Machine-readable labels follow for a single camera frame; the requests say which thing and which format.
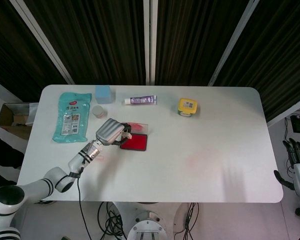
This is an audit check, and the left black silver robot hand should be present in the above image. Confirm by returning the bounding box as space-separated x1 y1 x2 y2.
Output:
94 118 133 148

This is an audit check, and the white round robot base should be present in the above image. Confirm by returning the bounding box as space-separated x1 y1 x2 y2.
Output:
126 211 171 240

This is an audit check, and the small round white-lid jar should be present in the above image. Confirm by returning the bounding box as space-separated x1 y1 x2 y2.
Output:
92 105 107 119

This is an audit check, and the red ink pad clear lid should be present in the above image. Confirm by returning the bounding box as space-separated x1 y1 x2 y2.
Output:
120 121 150 152

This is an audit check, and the light blue box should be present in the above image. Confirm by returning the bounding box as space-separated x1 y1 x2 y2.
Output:
95 85 113 105

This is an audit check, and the teal snack bag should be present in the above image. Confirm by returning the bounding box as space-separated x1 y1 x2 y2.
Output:
51 91 93 144

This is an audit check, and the purple white tube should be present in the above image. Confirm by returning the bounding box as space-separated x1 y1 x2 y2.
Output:
124 95 158 106

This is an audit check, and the yellow lid container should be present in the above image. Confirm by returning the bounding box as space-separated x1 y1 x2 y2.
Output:
177 97 199 118

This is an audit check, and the dark pleated curtain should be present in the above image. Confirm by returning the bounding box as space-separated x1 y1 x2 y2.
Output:
154 0 253 86
214 0 300 122
0 0 69 103
23 0 151 86

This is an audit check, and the brown cardboard box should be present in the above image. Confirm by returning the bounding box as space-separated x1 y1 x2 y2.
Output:
0 102 40 140

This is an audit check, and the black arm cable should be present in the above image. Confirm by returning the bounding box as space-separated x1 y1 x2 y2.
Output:
76 159 91 240

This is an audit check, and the black floor cable bundle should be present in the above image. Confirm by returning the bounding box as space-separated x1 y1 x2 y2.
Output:
97 201 128 240

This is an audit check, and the white partition post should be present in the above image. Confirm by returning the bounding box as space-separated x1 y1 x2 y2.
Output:
9 0 75 85
142 0 159 86
207 0 260 86

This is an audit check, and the thin black floor cable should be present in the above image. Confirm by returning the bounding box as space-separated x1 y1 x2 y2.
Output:
173 202 200 236

